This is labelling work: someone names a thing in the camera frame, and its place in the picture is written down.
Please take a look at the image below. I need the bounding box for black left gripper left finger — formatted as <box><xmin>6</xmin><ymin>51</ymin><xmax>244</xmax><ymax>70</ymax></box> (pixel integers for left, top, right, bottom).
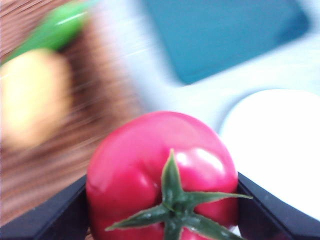
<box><xmin>0</xmin><ymin>174</ymin><xmax>90</xmax><ymax>240</ymax></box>

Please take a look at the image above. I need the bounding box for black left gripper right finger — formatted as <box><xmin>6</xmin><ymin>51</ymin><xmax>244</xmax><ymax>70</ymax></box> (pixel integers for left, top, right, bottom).
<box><xmin>236</xmin><ymin>171</ymin><xmax>320</xmax><ymax>240</ymax></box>

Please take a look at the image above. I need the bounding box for red tomato with green calyx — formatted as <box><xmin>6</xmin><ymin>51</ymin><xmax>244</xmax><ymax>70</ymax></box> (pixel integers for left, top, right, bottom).
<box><xmin>85</xmin><ymin>110</ymin><xmax>253</xmax><ymax>240</ymax></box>

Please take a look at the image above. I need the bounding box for brown wicker basket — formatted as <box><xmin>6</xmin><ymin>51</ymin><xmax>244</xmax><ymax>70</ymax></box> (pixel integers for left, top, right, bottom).
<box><xmin>0</xmin><ymin>0</ymin><xmax>148</xmax><ymax>226</ymax></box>

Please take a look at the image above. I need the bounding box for pale grey round plate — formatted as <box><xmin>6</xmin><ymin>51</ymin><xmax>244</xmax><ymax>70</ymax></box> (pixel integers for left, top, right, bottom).
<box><xmin>219</xmin><ymin>88</ymin><xmax>320</xmax><ymax>221</ymax></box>

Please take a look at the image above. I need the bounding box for yellow-brown potato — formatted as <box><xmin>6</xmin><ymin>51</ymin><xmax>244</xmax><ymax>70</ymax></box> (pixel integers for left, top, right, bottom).
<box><xmin>0</xmin><ymin>48</ymin><xmax>73</xmax><ymax>151</ymax></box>

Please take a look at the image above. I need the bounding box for green chili pepper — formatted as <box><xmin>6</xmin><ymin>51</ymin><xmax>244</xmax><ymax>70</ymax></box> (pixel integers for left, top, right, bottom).
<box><xmin>2</xmin><ymin>0</ymin><xmax>101</xmax><ymax>63</ymax></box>

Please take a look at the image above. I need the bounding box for black rectangular tray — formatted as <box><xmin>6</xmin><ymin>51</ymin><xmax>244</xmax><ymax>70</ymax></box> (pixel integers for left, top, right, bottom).
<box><xmin>142</xmin><ymin>0</ymin><xmax>310</xmax><ymax>86</ymax></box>

